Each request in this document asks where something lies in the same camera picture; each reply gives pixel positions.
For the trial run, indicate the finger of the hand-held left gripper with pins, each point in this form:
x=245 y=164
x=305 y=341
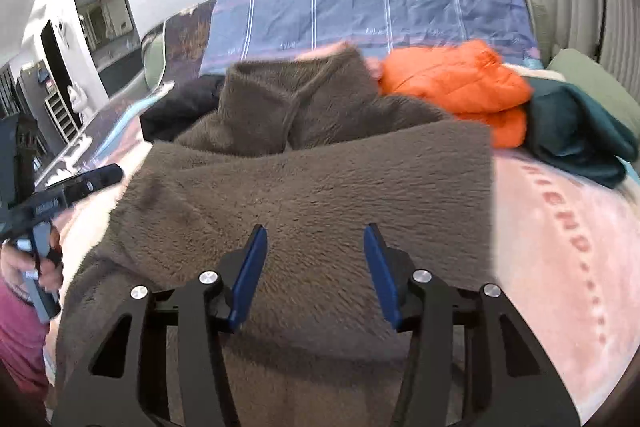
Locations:
x=95 y=182

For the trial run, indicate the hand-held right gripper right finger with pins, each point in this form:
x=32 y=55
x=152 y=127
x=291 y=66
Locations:
x=382 y=277

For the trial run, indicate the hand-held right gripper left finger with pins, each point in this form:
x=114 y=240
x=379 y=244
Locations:
x=247 y=277

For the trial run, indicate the brown fleece jacket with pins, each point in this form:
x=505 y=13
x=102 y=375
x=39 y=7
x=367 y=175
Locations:
x=300 y=187

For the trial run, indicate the person's left hand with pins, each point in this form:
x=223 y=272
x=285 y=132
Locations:
x=15 y=264

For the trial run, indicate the white shelf rack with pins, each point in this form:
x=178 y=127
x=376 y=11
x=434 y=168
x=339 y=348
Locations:
x=62 y=117

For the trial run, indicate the white figurine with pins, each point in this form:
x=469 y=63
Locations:
x=80 y=102

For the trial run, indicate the black cabinet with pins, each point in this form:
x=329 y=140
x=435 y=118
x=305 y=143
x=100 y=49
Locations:
x=55 y=57

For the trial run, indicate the black garment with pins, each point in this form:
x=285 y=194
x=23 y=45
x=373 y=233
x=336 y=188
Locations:
x=175 y=112

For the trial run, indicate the orange and cream blanket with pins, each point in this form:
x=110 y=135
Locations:
x=540 y=232

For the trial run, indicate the dark patterned pillow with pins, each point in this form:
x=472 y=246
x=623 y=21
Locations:
x=185 y=37

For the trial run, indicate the orange puffer jacket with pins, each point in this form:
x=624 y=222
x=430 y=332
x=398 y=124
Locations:
x=450 y=82

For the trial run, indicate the dark teal garment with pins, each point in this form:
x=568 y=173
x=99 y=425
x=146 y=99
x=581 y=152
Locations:
x=570 y=132

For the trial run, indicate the blue plaid bedding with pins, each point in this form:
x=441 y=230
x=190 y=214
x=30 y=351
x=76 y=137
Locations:
x=350 y=7

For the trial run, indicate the pale green pillow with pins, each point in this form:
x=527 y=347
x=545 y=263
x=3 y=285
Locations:
x=600 y=82

